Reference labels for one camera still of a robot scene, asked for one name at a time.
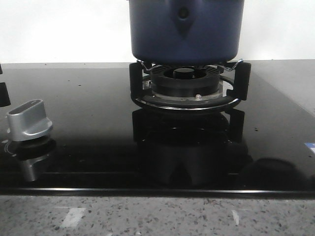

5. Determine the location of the black glass gas stove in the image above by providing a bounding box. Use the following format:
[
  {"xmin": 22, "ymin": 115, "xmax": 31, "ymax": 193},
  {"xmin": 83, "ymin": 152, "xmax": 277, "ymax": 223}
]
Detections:
[{"xmin": 0, "ymin": 64, "xmax": 315, "ymax": 198}]

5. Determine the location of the silver stove control knob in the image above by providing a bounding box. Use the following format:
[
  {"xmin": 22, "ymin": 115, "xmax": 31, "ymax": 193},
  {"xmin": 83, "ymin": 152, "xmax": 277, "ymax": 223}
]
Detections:
[{"xmin": 6, "ymin": 99, "xmax": 53, "ymax": 142}]

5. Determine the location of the dark blue cooking pot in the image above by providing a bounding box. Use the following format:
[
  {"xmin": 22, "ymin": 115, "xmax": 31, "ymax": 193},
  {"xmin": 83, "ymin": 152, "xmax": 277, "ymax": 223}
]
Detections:
[{"xmin": 128, "ymin": 0, "xmax": 245, "ymax": 65}]

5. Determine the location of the round gas burner head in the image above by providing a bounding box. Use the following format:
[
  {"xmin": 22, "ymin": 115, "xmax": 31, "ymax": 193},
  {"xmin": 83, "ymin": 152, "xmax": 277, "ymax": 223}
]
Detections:
[{"xmin": 129, "ymin": 62, "xmax": 243, "ymax": 111}]

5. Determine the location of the blue sticker label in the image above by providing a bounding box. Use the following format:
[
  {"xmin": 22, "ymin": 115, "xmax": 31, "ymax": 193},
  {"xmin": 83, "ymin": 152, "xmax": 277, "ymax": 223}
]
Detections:
[{"xmin": 305, "ymin": 143, "xmax": 315, "ymax": 154}]

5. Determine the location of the black pot support grate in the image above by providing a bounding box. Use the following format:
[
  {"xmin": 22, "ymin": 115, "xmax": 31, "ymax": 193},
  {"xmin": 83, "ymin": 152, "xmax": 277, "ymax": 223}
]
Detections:
[{"xmin": 129, "ymin": 60, "xmax": 251, "ymax": 105}]

